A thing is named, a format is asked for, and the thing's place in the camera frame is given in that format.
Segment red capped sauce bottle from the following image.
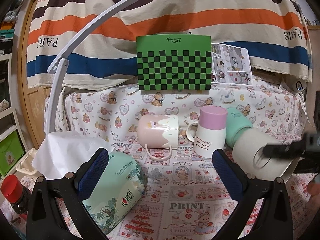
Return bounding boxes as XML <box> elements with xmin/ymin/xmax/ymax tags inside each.
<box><xmin>1</xmin><ymin>174</ymin><xmax>31</xmax><ymax>215</ymax></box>

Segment comic picture card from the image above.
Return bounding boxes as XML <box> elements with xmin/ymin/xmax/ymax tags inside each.
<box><xmin>211</xmin><ymin>43</ymin><xmax>253</xmax><ymax>86</ymax></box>

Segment printed table cloth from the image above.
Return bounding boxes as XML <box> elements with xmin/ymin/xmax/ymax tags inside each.
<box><xmin>56</xmin><ymin>80</ymin><xmax>306</xmax><ymax>239</ymax></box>

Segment person's right hand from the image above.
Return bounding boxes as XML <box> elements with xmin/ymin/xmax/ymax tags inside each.
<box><xmin>307</xmin><ymin>179</ymin><xmax>319</xmax><ymax>206</ymax></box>

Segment green checkered box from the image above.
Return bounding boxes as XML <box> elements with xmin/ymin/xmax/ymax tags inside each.
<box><xmin>136</xmin><ymin>34</ymin><xmax>212</xmax><ymax>91</ymax></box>

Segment purple and white mug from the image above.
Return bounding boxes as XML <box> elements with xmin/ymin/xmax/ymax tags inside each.
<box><xmin>186</xmin><ymin>106</ymin><xmax>228</xmax><ymax>159</ymax></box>

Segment striped fabric cloth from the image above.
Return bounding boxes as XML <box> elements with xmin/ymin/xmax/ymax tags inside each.
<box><xmin>26</xmin><ymin>0</ymin><xmax>312</xmax><ymax>90</ymax></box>

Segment mint green mug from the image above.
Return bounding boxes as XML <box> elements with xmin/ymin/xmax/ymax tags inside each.
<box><xmin>226</xmin><ymin>107</ymin><xmax>253</xmax><ymax>148</ymax></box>

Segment cream plastic basket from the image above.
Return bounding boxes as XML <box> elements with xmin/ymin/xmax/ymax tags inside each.
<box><xmin>16</xmin><ymin>148</ymin><xmax>39</xmax><ymax>176</ymax></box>

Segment small white speaker device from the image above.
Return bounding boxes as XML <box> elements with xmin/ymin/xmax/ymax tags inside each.
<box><xmin>292</xmin><ymin>79</ymin><xmax>307</xmax><ymax>93</ymax></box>

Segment mint tissue pack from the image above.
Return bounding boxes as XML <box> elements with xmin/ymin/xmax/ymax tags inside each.
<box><xmin>32</xmin><ymin>132</ymin><xmax>147</xmax><ymax>237</ymax></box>

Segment white ceramic mug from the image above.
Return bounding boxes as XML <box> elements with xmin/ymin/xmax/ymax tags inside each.
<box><xmin>232</xmin><ymin>128</ymin><xmax>298</xmax><ymax>182</ymax></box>

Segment pink and cream mug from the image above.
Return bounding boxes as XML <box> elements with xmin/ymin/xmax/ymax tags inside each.
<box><xmin>137</xmin><ymin>114</ymin><xmax>179</xmax><ymax>161</ymax></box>

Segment green storage box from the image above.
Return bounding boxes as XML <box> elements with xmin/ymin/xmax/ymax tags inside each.
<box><xmin>0</xmin><ymin>131</ymin><xmax>24</xmax><ymax>176</ymax></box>

